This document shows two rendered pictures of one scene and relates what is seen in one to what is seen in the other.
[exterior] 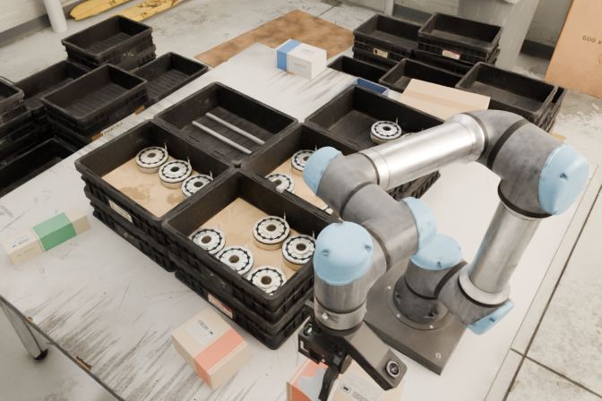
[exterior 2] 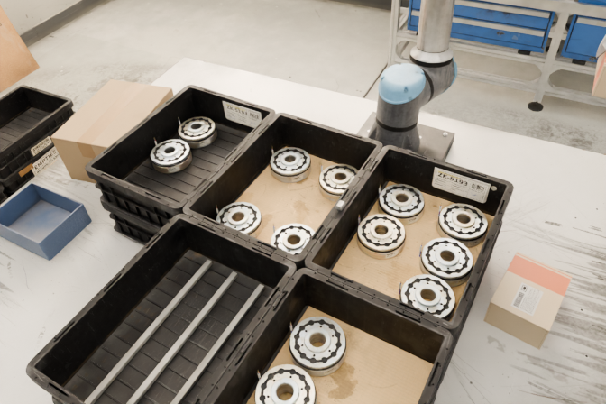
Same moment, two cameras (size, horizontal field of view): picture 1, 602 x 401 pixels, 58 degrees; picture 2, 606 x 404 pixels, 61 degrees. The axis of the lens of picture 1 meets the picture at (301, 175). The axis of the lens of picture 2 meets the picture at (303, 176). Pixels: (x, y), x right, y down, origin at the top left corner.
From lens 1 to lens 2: 1.52 m
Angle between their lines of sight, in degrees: 67
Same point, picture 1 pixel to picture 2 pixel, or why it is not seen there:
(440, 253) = (410, 73)
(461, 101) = (115, 97)
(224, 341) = (527, 272)
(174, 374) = (568, 340)
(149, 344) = (549, 384)
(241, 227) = (375, 275)
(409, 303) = (416, 137)
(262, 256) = (415, 243)
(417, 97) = (98, 130)
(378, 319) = not seen: hidden behind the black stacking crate
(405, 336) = (436, 151)
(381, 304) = not seen: hidden behind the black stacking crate
